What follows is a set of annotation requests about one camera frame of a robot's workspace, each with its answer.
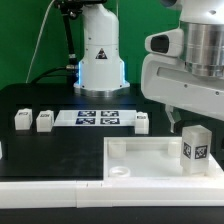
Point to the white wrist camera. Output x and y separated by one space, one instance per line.
169 43

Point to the white L-shaped fence wall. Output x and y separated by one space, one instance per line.
117 192

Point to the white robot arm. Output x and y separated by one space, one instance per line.
101 71

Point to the white part at left edge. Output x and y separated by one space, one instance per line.
1 154

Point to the white marker plate with tags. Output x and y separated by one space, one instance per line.
95 118

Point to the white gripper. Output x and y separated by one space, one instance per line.
165 80

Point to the white square tabletop part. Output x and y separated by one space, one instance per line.
142 157

